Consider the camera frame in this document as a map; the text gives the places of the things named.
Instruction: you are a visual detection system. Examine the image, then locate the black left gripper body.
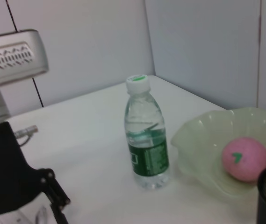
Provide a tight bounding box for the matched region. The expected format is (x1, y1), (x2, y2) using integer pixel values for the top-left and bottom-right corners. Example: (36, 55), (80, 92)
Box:
(0, 120), (56, 216)

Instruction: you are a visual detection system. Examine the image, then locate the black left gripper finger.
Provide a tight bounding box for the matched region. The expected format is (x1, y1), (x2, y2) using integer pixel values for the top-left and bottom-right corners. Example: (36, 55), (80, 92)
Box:
(43, 176), (72, 224)

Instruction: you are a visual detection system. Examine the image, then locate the clear plastic ruler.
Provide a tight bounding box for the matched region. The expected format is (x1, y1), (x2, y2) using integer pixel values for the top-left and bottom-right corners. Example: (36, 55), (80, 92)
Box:
(11, 203), (51, 224)

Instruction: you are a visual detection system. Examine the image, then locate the clear green-label water bottle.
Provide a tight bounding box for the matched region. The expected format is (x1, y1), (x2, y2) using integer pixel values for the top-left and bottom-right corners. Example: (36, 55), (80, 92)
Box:
(123, 73), (171, 190)

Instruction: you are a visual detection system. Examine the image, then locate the pink peach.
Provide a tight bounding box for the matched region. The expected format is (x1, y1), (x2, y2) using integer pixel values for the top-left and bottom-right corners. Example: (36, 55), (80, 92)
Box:
(221, 137), (266, 182)

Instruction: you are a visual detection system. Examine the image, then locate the green glass fruit plate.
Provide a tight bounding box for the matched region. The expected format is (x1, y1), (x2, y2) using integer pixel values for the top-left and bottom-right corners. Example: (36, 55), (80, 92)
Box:
(170, 106), (266, 199)

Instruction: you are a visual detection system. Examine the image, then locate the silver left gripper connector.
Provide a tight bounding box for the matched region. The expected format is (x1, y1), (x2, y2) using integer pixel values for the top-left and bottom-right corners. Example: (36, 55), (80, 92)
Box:
(13, 124), (39, 139)

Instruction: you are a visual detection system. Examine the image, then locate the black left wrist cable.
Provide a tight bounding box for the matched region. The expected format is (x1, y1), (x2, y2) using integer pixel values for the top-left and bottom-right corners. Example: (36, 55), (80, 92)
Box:
(17, 133), (35, 147)

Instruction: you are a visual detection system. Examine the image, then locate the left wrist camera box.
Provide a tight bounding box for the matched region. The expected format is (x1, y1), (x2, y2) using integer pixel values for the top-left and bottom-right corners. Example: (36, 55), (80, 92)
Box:
(0, 28), (50, 91)

